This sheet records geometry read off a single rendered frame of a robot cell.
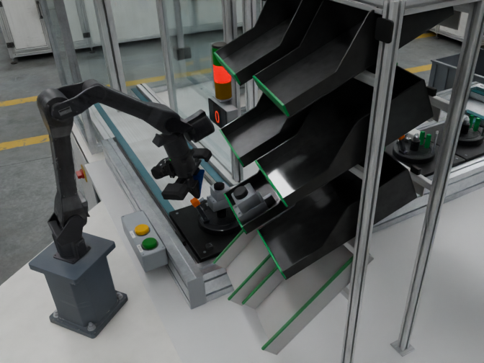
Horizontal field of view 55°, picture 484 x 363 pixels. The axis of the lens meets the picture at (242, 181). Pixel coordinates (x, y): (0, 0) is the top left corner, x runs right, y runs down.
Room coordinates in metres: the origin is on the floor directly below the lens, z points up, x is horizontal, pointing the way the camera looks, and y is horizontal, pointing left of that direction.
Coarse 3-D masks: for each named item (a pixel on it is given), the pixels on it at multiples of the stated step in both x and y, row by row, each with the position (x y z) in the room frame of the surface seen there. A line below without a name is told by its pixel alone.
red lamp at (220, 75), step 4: (216, 68) 1.29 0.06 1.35; (220, 68) 1.28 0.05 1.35; (224, 68) 1.28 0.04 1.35; (216, 72) 1.29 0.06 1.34; (220, 72) 1.28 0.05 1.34; (224, 72) 1.28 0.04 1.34; (216, 76) 1.29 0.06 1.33; (220, 76) 1.28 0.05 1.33; (224, 76) 1.28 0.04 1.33; (228, 76) 1.29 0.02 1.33; (216, 80) 1.29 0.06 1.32; (220, 80) 1.28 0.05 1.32; (224, 80) 1.28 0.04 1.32; (228, 80) 1.29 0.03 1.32
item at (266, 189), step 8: (256, 176) 0.89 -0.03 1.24; (264, 176) 0.89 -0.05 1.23; (240, 184) 0.88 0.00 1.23; (256, 184) 0.88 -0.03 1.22; (264, 184) 0.87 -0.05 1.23; (232, 192) 0.87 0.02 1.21; (264, 192) 0.84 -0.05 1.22; (272, 192) 0.83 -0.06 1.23; (232, 200) 0.86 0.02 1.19; (280, 200) 0.77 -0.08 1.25; (232, 208) 0.81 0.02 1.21; (272, 208) 0.76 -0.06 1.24; (280, 208) 0.77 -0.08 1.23; (264, 216) 0.76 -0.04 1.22; (272, 216) 0.76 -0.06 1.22; (240, 224) 0.75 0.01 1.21; (248, 224) 0.75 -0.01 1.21; (256, 224) 0.75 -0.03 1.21; (248, 232) 0.75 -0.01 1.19
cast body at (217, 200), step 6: (210, 186) 1.09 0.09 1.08; (216, 186) 1.07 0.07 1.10; (222, 186) 1.07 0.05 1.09; (210, 192) 1.09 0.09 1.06; (216, 192) 1.06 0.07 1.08; (222, 192) 1.06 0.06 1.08; (210, 198) 1.07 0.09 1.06; (216, 198) 1.06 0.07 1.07; (222, 198) 1.06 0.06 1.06; (210, 204) 1.06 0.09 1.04; (216, 204) 1.05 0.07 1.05; (222, 204) 1.06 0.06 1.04; (228, 204) 1.07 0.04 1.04; (216, 210) 1.05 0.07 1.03
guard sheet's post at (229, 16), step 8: (224, 0) 1.31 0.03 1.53; (232, 0) 1.31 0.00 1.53; (224, 8) 1.32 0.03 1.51; (232, 8) 1.31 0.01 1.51; (224, 16) 1.32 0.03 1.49; (232, 16) 1.31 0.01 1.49; (224, 24) 1.32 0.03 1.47; (232, 24) 1.31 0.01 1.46; (224, 32) 1.32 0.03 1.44; (232, 32) 1.32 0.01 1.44; (224, 40) 1.32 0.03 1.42; (232, 80) 1.30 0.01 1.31; (232, 88) 1.30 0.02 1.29; (232, 96) 1.30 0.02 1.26; (240, 104) 1.31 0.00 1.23; (240, 112) 1.31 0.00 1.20; (232, 152) 1.32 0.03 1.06; (232, 160) 1.32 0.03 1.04; (232, 168) 1.32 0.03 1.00; (240, 168) 1.31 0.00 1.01; (232, 176) 1.32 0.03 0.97; (240, 176) 1.31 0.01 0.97
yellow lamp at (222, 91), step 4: (216, 84) 1.29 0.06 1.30; (220, 84) 1.28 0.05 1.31; (224, 84) 1.28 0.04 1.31; (228, 84) 1.29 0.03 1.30; (216, 88) 1.29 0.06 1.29; (220, 88) 1.28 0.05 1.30; (224, 88) 1.28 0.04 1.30; (228, 88) 1.29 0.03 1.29; (216, 92) 1.29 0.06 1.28; (220, 92) 1.28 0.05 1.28; (224, 92) 1.28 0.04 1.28; (228, 92) 1.28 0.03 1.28; (216, 96) 1.29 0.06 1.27; (220, 96) 1.28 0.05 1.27; (224, 96) 1.28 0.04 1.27; (228, 96) 1.28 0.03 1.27
